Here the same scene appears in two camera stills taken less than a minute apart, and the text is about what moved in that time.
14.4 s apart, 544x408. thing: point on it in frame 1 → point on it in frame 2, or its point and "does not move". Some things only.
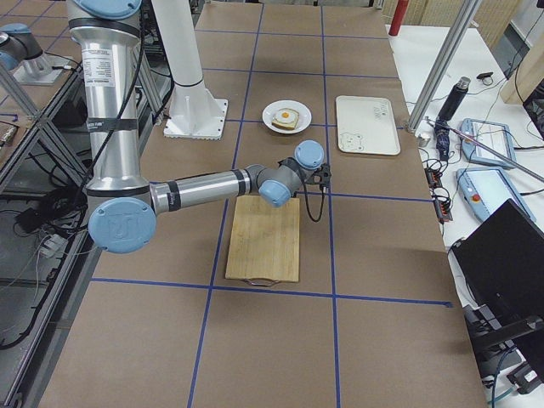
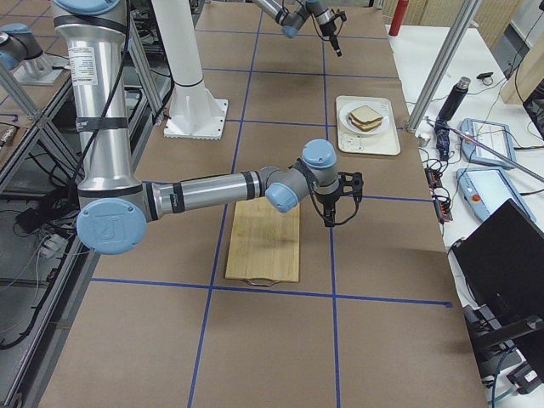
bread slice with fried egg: (286, 118) → (368, 125)
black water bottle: (454, 99) does not move
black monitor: (501, 264) does not move
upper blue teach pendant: (495, 136) does not move
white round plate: (286, 116) → (349, 127)
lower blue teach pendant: (485, 189) does not move
